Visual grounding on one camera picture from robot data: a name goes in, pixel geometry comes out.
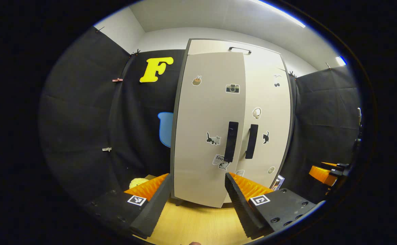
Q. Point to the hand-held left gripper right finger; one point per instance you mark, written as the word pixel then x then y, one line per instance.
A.
pixel 242 207

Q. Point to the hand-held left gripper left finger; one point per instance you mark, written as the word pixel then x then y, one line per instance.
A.
pixel 154 207

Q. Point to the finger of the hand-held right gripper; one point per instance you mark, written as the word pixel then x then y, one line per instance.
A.
pixel 334 165
pixel 321 174

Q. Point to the white shoe cabinet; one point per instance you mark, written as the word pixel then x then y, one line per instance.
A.
pixel 173 160

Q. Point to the white cabinet door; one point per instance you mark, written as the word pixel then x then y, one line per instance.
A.
pixel 270 102
pixel 202 112

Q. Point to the white cabinet drawer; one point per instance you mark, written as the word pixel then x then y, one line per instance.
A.
pixel 212 46

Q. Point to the yellow plush toy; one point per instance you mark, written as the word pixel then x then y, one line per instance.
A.
pixel 138 183

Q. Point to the lilac book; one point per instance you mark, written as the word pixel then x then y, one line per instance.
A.
pixel 279 182

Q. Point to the white clip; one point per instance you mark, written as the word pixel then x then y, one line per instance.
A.
pixel 106 149

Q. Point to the small ceiling light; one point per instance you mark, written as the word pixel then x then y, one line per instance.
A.
pixel 341 60

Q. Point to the black backdrop cloth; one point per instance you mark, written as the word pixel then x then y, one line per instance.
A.
pixel 83 119

